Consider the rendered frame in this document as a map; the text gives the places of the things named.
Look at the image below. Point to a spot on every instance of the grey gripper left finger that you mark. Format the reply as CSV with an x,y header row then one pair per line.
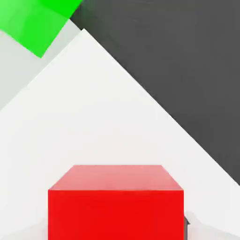
x,y
37,231

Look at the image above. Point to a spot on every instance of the small green cube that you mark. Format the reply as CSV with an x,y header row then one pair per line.
x,y
35,24

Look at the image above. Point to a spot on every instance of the small red cube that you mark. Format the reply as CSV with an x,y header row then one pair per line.
x,y
115,211

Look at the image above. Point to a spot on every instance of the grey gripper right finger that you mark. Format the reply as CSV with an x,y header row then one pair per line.
x,y
198,229

